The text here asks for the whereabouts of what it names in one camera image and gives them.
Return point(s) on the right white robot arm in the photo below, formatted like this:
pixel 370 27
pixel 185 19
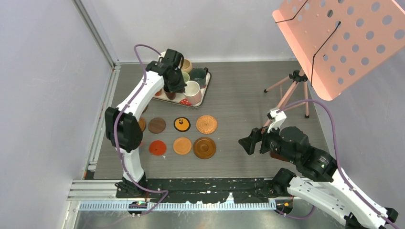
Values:
pixel 322 184

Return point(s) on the orange black smiley coaster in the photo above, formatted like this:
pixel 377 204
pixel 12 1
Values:
pixel 182 124

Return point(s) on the dark walnut round coaster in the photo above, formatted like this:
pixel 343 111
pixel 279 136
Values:
pixel 156 125

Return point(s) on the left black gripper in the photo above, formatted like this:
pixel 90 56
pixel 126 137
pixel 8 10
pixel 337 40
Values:
pixel 180 87

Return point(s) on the pink perforated music stand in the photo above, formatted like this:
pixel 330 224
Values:
pixel 337 42

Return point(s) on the dark green mug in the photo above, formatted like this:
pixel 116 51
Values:
pixel 199 75

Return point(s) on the small orange cup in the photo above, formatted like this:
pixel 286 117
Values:
pixel 158 93

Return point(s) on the light green cup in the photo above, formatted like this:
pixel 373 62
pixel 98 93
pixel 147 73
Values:
pixel 186 77

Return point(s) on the brown leather holder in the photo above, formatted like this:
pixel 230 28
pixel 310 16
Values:
pixel 278 157

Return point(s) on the light orange round coaster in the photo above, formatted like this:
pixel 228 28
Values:
pixel 182 146

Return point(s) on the dark brown ridged coaster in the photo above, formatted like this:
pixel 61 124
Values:
pixel 204 148

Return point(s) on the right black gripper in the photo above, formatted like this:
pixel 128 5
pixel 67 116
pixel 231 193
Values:
pixel 248 142

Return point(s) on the beige brown cup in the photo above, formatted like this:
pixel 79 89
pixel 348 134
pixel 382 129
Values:
pixel 187 66

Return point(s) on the brown ridged wooden coaster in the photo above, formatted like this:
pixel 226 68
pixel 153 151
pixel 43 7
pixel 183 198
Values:
pixel 142 123

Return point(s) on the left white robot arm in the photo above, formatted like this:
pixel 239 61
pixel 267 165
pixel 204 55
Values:
pixel 122 122

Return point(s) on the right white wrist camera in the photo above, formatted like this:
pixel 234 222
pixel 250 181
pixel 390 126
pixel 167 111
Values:
pixel 276 117

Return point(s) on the cream serving tray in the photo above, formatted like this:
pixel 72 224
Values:
pixel 180 98

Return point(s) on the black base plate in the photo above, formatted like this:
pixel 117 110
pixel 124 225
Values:
pixel 205 190

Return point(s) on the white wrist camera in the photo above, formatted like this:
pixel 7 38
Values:
pixel 161 56
pixel 276 117

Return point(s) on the pink tripod legs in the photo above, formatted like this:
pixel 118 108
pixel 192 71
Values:
pixel 298 77

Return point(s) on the dark maroon cup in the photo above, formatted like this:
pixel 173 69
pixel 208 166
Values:
pixel 170 95

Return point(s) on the woven rattan coaster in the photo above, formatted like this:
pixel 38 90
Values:
pixel 206 124

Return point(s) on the red apple smiley coaster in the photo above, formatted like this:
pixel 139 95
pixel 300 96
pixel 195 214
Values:
pixel 157 148

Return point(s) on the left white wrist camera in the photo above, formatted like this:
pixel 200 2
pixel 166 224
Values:
pixel 161 56

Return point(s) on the pink white mug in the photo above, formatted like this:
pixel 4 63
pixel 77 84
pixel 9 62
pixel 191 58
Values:
pixel 192 92

